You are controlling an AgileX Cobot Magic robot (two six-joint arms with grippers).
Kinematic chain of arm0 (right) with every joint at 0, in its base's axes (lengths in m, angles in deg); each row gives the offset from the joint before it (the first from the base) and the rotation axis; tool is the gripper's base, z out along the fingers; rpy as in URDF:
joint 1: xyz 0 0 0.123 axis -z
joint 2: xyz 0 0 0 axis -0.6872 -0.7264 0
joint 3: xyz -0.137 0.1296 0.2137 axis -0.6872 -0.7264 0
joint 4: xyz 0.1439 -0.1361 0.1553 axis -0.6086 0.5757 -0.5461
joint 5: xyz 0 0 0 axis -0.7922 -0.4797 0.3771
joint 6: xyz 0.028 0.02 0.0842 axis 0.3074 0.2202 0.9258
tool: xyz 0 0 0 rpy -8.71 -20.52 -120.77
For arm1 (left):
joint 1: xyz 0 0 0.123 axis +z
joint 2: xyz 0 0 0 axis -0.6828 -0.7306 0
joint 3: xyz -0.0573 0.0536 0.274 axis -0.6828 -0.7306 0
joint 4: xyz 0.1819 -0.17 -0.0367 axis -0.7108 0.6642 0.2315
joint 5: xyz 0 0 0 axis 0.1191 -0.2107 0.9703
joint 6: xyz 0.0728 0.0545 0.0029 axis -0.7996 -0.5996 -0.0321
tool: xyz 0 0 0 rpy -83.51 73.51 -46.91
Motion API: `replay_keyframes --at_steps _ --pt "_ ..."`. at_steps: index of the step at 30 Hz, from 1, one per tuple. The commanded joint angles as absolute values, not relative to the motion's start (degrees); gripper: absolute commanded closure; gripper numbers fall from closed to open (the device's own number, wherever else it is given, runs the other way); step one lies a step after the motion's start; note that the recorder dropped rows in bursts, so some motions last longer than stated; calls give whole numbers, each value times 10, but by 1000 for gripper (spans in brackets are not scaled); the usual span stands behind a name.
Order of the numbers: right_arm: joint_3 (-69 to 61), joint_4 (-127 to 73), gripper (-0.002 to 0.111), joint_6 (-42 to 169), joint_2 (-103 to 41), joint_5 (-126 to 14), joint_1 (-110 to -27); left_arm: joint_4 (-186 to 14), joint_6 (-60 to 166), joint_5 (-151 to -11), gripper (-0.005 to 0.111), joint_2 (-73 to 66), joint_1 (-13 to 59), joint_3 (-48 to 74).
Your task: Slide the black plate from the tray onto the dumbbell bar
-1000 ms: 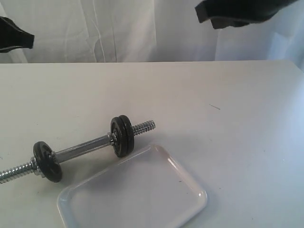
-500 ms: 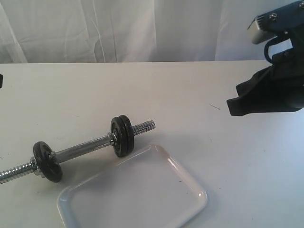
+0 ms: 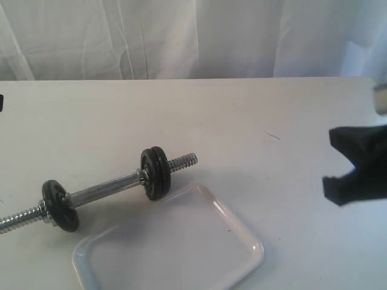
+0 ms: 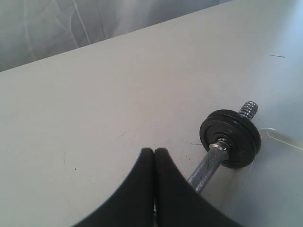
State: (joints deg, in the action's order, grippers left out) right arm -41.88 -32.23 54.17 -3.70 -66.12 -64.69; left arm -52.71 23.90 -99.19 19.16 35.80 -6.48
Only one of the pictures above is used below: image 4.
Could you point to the chrome threaded dumbbell bar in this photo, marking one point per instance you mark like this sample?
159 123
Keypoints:
217 153

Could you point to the white rectangular tray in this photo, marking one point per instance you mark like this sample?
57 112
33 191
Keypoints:
276 135

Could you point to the black weight plate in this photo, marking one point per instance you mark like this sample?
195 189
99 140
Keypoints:
239 157
230 125

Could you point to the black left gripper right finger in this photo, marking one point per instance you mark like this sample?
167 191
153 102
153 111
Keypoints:
177 203

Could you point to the white backdrop curtain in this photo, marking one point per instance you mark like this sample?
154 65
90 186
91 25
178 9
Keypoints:
31 30

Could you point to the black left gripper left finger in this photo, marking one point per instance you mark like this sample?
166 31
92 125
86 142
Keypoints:
132 204

